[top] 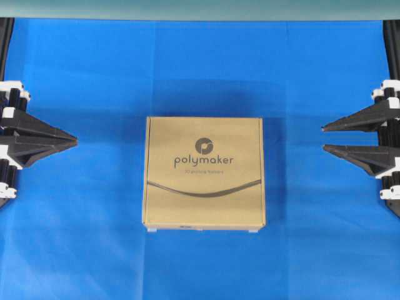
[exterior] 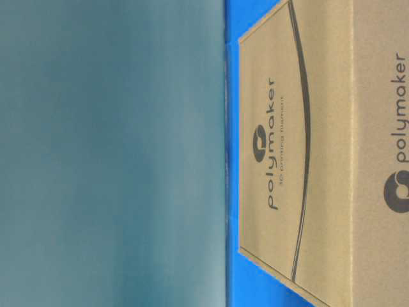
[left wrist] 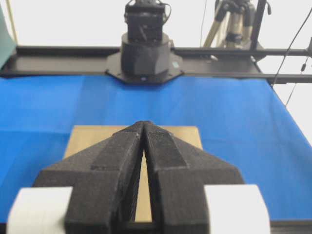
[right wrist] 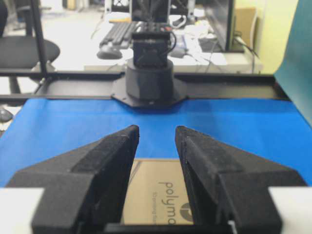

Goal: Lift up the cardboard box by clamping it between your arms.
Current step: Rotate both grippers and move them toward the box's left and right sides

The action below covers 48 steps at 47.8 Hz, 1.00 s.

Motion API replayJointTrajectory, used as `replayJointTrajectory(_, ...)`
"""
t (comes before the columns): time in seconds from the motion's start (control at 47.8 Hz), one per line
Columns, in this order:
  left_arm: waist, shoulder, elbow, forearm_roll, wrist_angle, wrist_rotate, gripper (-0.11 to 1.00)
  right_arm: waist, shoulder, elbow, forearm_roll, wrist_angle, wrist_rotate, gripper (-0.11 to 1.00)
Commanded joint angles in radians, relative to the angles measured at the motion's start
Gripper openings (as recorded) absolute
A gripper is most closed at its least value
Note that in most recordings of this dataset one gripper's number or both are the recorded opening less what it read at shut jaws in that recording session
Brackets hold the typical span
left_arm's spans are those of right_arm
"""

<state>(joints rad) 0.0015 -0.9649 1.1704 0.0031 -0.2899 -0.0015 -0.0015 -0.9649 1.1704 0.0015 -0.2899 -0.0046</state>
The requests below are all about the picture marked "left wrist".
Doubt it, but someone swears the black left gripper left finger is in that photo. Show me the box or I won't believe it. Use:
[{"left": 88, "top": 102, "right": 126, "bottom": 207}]
[{"left": 33, "top": 121, "right": 144, "bottom": 234}]

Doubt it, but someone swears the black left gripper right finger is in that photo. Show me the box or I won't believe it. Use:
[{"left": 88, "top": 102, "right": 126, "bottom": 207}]
[{"left": 144, "top": 121, "right": 245, "bottom": 234}]

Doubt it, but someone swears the brown cardboard box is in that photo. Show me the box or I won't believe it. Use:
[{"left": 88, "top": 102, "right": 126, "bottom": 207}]
[{"left": 63, "top": 125, "right": 203, "bottom": 222}]

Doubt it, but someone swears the blue table cloth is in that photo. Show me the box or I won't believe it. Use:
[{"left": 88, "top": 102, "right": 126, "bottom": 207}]
[{"left": 0, "top": 76, "right": 312, "bottom": 222}]

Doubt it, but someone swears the teal green backdrop sheet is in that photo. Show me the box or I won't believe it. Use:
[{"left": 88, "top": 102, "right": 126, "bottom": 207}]
[{"left": 0, "top": 7, "right": 17, "bottom": 68}]

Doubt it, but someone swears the black vertical stand pole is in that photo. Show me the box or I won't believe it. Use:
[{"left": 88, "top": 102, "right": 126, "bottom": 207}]
[{"left": 250, "top": 0, "right": 267, "bottom": 50}]

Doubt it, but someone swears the black metal table frame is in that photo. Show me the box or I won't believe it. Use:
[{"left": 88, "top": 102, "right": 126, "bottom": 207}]
[{"left": 0, "top": 46, "right": 312, "bottom": 85}]

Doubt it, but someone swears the beige camera tripod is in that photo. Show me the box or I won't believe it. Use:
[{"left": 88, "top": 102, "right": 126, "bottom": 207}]
[{"left": 203, "top": 0, "right": 255, "bottom": 49}]

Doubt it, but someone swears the thin black hanging cable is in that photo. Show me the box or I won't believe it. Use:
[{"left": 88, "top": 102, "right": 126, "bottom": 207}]
[{"left": 272, "top": 4, "right": 312, "bottom": 86}]

